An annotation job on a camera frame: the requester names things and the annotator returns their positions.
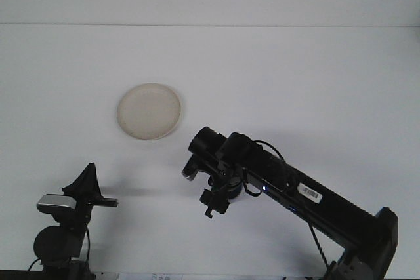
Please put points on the pale round plate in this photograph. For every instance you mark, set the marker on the pale round plate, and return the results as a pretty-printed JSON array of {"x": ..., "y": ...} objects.
[{"x": 149, "y": 111}]

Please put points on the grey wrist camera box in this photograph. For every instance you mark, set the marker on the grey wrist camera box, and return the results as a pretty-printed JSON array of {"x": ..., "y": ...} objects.
[
  {"x": 190, "y": 176},
  {"x": 55, "y": 202}
]

